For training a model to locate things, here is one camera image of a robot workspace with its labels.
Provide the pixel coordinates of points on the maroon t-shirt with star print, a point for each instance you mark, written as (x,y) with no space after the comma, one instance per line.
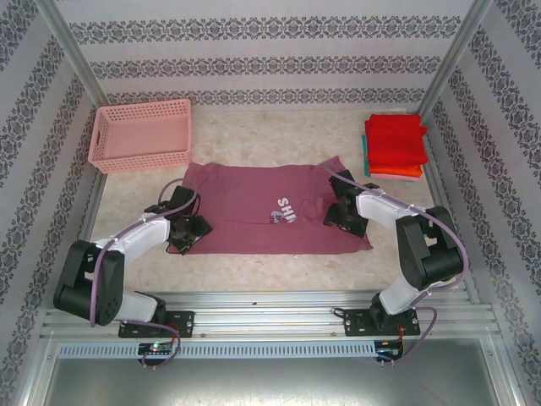
(253,228)

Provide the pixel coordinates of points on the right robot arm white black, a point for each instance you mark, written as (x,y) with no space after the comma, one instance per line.
(435,258)

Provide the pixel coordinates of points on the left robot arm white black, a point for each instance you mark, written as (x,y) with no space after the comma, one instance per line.
(89,283)

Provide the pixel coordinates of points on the pink folded t-shirt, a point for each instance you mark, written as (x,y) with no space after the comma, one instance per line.
(393,178)

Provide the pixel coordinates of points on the teal folded t-shirt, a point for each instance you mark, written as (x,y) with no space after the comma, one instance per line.
(363,152)

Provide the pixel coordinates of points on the orange folded t-shirt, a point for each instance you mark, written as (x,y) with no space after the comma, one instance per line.
(395,170)

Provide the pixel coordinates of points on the red folded t-shirt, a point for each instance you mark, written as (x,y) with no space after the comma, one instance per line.
(395,139)

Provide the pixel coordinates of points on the pink plastic basket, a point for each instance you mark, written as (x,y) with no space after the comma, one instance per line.
(139,139)

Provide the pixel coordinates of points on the grey metal sheet panel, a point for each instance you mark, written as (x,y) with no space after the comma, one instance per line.
(270,382)

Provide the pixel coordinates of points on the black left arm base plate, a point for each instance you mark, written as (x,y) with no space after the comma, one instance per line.
(181,323)

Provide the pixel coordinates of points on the aluminium table side rail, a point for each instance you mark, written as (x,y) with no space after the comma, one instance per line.
(448,199)
(84,220)

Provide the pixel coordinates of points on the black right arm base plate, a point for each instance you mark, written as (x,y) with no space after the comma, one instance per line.
(357,323)

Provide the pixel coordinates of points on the aluminium mounting rail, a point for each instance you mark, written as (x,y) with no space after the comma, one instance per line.
(270,315)

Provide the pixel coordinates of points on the aluminium frame post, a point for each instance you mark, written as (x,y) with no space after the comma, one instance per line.
(76,63)
(454,59)

